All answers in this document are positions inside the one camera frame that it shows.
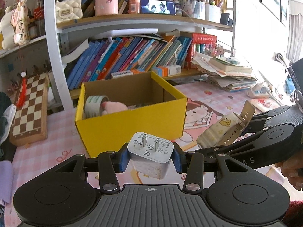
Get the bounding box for dark garment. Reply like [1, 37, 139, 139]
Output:
[0, 92, 12, 114]

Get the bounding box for white wooden bookshelf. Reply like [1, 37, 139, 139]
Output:
[0, 0, 237, 112]

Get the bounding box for row of blue children's books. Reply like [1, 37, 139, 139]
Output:
[65, 35, 194, 90]

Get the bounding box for red tassel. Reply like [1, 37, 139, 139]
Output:
[15, 71, 28, 107]

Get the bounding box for cream garment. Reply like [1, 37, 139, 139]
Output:
[3, 104, 17, 134]

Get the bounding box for white LED light bar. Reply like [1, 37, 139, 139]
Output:
[110, 28, 159, 36]

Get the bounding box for white quilted purse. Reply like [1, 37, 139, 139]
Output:
[55, 0, 83, 24]

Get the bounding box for smartphone showing video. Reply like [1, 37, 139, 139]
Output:
[140, 0, 176, 16]

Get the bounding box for yellow cardboard box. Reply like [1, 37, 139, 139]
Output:
[74, 71, 188, 159]

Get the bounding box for large white charger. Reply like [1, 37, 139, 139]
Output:
[127, 131, 175, 180]

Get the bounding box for lucky cat figurine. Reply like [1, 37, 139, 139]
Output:
[0, 0, 31, 51]

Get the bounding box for person's right hand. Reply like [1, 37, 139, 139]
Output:
[280, 155, 303, 191]

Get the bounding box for cream strap watch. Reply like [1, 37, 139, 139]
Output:
[196, 100, 256, 151]

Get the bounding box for pink printed desktop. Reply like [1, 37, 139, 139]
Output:
[0, 74, 303, 227]

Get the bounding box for clear tape roll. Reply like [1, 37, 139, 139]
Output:
[84, 95, 110, 119]

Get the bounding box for red book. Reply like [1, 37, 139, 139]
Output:
[191, 33, 218, 44]

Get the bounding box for thick white book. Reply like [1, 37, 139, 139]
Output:
[62, 39, 90, 63]

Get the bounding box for pink plush toy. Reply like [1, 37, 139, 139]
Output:
[100, 100, 128, 115]

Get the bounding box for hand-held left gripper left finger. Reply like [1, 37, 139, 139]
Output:
[53, 144, 130, 193]

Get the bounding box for white orange carton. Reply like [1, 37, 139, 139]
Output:
[152, 64, 182, 77]
[110, 68, 146, 80]

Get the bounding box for wooden chessboard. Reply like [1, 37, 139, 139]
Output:
[9, 72, 50, 147]

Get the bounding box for clear pen holder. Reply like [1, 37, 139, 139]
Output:
[181, 0, 206, 21]

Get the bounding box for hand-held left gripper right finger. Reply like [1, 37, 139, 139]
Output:
[170, 142, 249, 193]

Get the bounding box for small black box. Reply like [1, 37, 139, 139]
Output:
[220, 12, 234, 26]

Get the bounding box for pink white booklet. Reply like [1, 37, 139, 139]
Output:
[248, 97, 283, 113]

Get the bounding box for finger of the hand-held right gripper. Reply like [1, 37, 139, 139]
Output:
[195, 131, 268, 158]
[241, 106, 295, 133]

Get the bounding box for purple cloth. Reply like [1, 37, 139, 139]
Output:
[0, 160, 14, 199]

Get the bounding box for pink flower ornaments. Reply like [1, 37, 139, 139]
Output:
[208, 44, 225, 57]

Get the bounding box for stack of papers and booklets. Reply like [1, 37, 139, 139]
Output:
[190, 52, 258, 93]

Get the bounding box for white power strip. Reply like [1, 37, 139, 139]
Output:
[247, 81, 272, 99]

